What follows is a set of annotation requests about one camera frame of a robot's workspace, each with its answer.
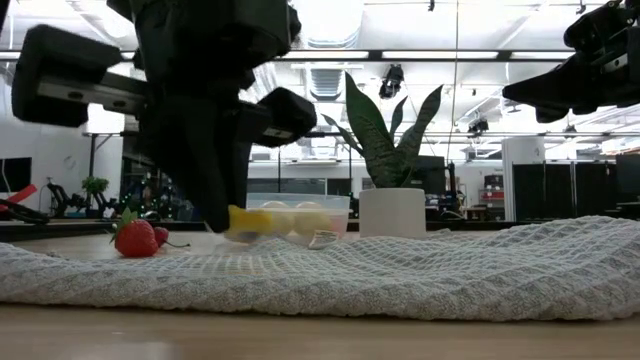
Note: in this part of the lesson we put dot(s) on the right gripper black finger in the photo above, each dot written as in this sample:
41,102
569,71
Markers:
555,90
550,116

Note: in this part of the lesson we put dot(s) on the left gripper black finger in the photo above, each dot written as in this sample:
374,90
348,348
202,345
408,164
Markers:
227,150
185,150

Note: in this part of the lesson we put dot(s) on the dark red toy cherry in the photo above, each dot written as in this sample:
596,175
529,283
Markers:
161,235

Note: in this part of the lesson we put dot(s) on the red toy strawberry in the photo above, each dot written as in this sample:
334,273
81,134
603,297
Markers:
135,240

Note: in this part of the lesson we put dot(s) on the small pink toy fruit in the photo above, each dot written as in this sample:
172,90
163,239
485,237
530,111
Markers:
341,225

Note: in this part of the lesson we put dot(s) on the black background robot arm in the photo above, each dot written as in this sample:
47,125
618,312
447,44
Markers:
65,200

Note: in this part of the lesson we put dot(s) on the clear plastic tupperware container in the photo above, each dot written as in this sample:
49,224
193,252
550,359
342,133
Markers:
332,200

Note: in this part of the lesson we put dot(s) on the black partition panels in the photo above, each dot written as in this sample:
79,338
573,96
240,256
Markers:
560,190

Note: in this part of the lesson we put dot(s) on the small green background plant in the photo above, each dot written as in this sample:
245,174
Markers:
95,185

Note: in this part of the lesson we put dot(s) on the snake plant in white pot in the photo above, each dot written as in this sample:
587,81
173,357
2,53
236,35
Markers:
392,212

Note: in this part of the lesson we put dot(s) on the grey waffle-weave towel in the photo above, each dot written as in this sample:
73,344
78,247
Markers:
400,280

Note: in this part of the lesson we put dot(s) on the black hanging camera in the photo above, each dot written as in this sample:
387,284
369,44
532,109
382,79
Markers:
391,82

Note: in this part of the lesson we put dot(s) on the black wall monitor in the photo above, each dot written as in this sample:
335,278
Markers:
15,175

